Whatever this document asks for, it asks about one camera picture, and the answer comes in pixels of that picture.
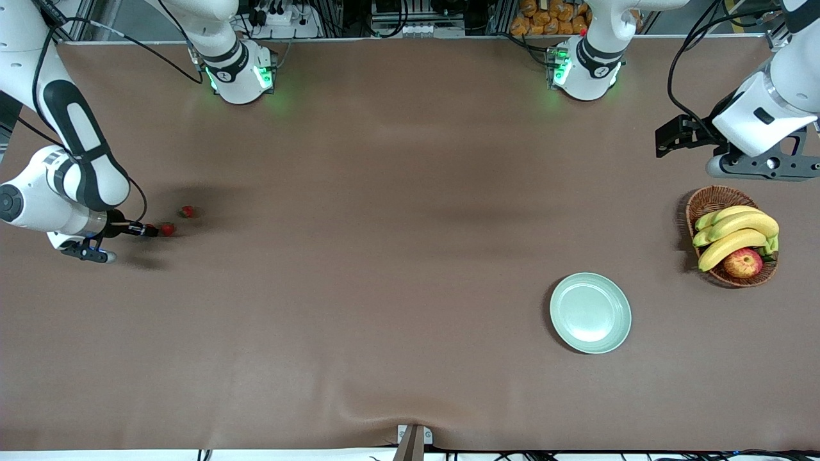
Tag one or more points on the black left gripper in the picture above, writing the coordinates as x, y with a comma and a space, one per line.
699, 130

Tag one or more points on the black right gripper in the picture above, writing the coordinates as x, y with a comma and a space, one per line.
117, 225

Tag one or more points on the red toy strawberry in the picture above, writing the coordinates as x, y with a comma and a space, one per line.
188, 211
166, 228

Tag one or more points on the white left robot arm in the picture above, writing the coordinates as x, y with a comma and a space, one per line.
586, 70

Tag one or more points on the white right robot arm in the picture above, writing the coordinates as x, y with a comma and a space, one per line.
102, 186

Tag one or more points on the pale green plate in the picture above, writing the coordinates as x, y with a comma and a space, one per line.
589, 314

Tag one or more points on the brown wicker basket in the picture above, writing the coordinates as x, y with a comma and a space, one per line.
711, 198

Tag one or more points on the yellow banana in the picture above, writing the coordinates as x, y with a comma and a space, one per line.
730, 246
749, 224
724, 214

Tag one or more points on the red yellow apple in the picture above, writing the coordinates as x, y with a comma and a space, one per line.
743, 262

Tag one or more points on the green banana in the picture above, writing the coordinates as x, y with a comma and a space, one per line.
772, 246

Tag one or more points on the orange snack packets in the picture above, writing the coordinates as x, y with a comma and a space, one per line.
544, 25

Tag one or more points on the brown table mat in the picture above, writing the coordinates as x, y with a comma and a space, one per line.
384, 192

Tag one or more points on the white power strip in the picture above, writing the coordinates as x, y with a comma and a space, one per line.
288, 29

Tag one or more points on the white socket bar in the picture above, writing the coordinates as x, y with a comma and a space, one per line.
419, 30

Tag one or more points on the aluminium frame beam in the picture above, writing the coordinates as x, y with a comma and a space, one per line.
776, 40

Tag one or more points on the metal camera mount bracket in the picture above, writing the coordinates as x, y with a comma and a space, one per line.
413, 445

